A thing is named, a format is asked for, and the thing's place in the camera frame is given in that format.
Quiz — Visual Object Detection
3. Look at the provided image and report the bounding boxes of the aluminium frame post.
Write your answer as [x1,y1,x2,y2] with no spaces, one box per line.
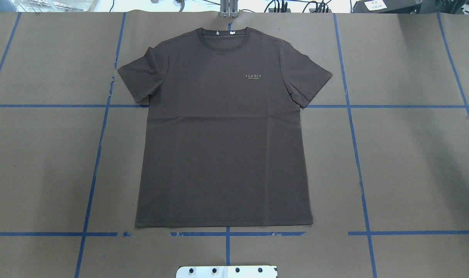
[220,0,239,18]

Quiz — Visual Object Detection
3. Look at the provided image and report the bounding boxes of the black cable connectors on table edge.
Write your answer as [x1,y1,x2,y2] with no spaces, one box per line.
[264,0,332,14]

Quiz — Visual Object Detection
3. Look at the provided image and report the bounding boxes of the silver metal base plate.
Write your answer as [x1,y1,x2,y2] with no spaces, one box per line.
[175,265,278,278]

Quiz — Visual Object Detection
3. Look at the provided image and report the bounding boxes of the dark brown t-shirt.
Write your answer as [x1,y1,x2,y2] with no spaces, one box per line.
[117,27,333,228]

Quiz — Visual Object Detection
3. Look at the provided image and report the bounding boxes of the black box with white label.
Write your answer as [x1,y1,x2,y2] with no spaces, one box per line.
[352,0,422,14]

